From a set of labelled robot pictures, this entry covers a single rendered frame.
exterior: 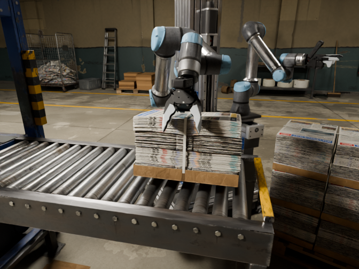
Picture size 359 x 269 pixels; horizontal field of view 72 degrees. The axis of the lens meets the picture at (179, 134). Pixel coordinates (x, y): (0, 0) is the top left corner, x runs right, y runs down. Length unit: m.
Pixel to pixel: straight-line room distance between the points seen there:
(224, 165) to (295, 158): 0.75
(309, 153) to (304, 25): 6.84
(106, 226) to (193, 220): 0.29
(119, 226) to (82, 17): 8.76
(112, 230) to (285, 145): 1.04
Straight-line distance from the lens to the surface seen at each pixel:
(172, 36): 1.32
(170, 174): 0.89
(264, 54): 1.81
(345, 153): 1.51
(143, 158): 0.92
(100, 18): 9.06
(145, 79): 7.36
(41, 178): 1.15
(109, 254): 1.88
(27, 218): 1.07
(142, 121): 0.88
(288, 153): 1.54
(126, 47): 8.66
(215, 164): 0.86
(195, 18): 1.83
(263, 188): 0.95
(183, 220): 0.79
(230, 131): 0.83
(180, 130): 0.85
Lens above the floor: 1.29
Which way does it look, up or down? 19 degrees down
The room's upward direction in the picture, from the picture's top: straight up
